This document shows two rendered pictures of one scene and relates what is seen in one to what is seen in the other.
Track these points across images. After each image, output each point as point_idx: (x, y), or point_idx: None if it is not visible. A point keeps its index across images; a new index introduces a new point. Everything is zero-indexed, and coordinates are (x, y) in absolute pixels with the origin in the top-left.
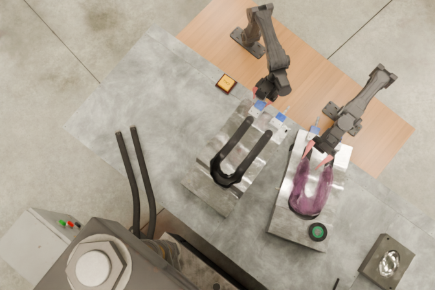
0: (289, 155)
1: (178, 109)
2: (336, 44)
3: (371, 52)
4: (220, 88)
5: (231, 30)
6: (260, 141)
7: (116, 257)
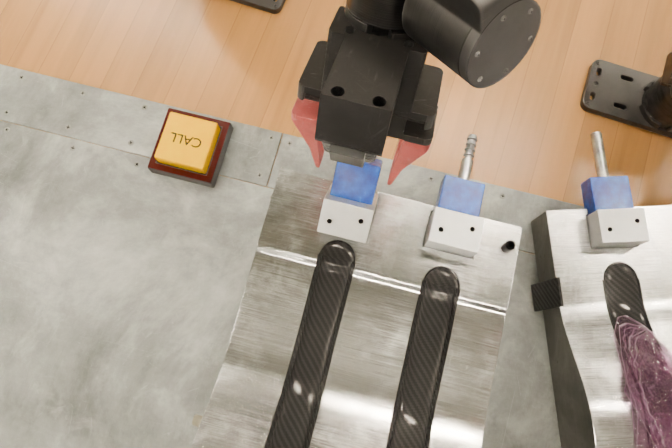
0: (543, 329)
1: (38, 322)
2: None
3: None
4: (173, 172)
5: None
6: (419, 333)
7: None
